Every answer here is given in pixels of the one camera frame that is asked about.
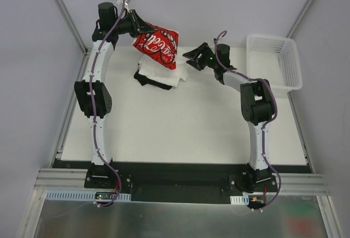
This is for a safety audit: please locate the white t shirt red print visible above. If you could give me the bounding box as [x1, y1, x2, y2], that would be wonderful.
[133, 24, 179, 70]

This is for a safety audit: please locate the black t shirt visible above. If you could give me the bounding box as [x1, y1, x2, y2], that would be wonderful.
[133, 70, 172, 90]

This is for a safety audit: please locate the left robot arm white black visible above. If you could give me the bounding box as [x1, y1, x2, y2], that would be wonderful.
[74, 2, 156, 188]

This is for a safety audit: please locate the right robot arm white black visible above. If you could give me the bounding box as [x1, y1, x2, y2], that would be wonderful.
[183, 43, 276, 193]

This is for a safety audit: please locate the white plastic basket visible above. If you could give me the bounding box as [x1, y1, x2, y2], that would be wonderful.
[246, 34, 303, 97]

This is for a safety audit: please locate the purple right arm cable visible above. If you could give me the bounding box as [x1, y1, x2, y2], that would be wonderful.
[213, 31, 282, 207]

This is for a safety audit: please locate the aluminium frame post left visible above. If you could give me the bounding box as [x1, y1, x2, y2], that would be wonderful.
[54, 0, 88, 55]

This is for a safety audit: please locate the aluminium frame post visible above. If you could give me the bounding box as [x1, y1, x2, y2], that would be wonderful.
[286, 0, 316, 39]
[54, 0, 88, 55]

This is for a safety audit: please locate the aluminium side rail right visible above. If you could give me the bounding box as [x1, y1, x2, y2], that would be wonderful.
[287, 92, 314, 173]

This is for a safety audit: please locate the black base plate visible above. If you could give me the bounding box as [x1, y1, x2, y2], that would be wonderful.
[84, 162, 277, 204]

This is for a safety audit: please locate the aluminium frame post right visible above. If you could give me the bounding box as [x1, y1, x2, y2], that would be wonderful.
[286, 0, 316, 39]

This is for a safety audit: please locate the white slotted cable duct right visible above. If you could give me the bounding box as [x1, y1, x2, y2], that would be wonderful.
[230, 194, 266, 206]

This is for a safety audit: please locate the white slotted cable duct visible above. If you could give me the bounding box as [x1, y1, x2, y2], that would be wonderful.
[46, 190, 131, 202]
[230, 194, 266, 206]

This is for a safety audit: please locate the white slotted cable duct left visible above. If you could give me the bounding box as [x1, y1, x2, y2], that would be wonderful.
[46, 190, 131, 202]

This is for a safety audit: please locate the aluminium front rail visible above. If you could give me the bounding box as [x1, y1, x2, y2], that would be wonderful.
[34, 169, 330, 196]

